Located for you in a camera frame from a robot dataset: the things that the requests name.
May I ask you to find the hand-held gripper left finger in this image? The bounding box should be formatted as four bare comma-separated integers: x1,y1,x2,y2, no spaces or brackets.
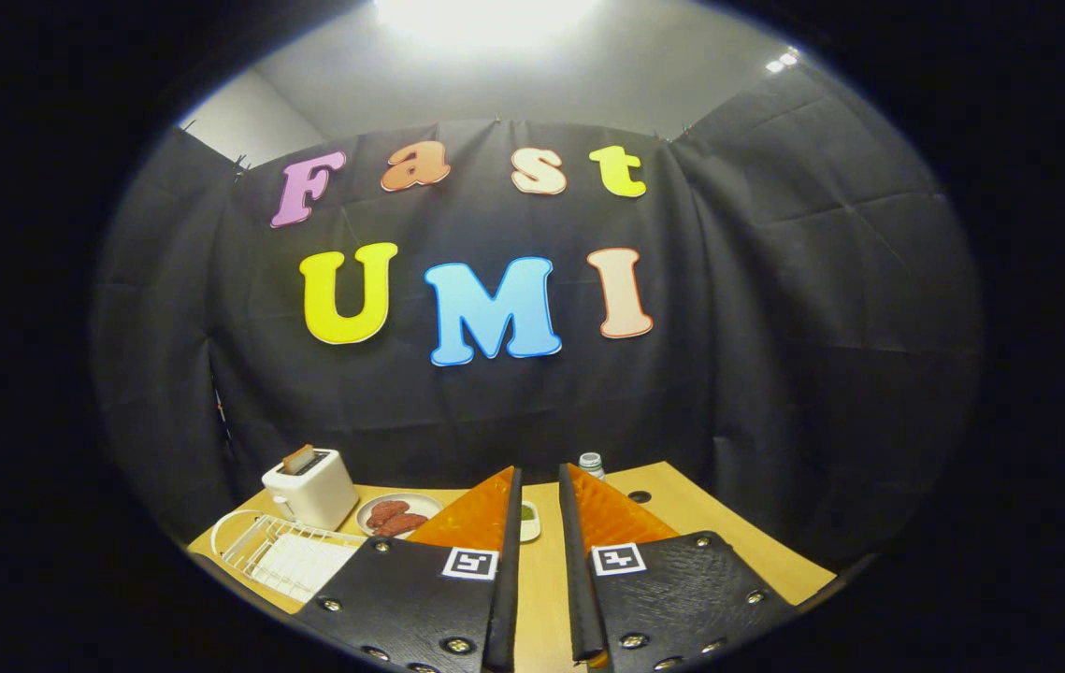
292,465,524,673

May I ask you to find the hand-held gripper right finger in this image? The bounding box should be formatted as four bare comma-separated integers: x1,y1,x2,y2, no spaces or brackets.
557,463,799,672

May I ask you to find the white wire dish rack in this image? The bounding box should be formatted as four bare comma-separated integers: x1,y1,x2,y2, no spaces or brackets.
210,509,367,603

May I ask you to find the white toaster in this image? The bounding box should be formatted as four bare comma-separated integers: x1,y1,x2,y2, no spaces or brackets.
261,448,360,532

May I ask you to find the black backdrop cloth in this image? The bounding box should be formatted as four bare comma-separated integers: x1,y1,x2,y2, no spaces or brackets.
91,65,982,571

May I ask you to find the small white sausage plate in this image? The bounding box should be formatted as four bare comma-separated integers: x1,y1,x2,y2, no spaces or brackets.
355,493,444,540

